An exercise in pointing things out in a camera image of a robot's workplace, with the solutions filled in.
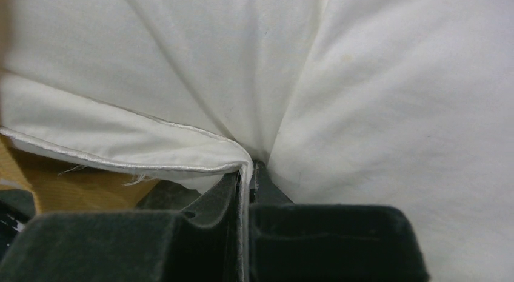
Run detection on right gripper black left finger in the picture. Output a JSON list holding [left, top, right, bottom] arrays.
[[1, 173, 239, 281]]

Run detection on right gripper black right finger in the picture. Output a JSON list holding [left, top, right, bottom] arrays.
[[249, 161, 430, 281]]

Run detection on blue orange cartoon pillowcase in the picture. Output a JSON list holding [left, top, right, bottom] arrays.
[[1, 136, 158, 213]]

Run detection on white pillow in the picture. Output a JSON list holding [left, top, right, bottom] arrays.
[[1, 0, 513, 281]]

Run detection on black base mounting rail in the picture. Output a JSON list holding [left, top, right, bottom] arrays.
[[1, 189, 36, 260]]

